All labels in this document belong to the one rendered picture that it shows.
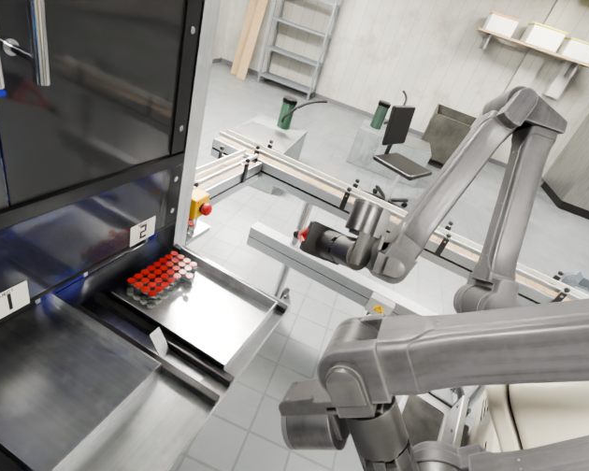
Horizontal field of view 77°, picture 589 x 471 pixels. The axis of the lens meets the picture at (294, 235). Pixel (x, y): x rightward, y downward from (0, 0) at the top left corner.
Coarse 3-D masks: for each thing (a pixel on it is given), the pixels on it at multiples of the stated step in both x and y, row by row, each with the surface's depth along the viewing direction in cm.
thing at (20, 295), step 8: (16, 288) 69; (24, 288) 70; (0, 296) 66; (16, 296) 69; (24, 296) 71; (0, 304) 67; (16, 304) 70; (24, 304) 72; (0, 312) 68; (8, 312) 70
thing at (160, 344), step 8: (152, 336) 81; (160, 336) 83; (160, 344) 83; (160, 352) 83; (168, 352) 85; (168, 360) 83; (176, 360) 84; (184, 368) 83; (192, 368) 83; (192, 376) 82; (200, 376) 82
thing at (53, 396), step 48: (0, 336) 77; (48, 336) 80; (96, 336) 83; (0, 384) 70; (48, 384) 72; (96, 384) 75; (144, 384) 76; (0, 432) 63; (48, 432) 65; (96, 432) 66
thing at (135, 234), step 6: (144, 222) 95; (150, 222) 97; (132, 228) 91; (138, 228) 94; (144, 228) 96; (150, 228) 98; (132, 234) 92; (138, 234) 95; (144, 234) 97; (150, 234) 99; (132, 240) 94; (138, 240) 96
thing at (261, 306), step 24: (192, 288) 103; (216, 288) 106; (240, 288) 107; (144, 312) 88; (168, 312) 94; (192, 312) 96; (216, 312) 99; (240, 312) 101; (264, 312) 104; (192, 336) 90; (216, 336) 92; (240, 336) 94; (216, 360) 83
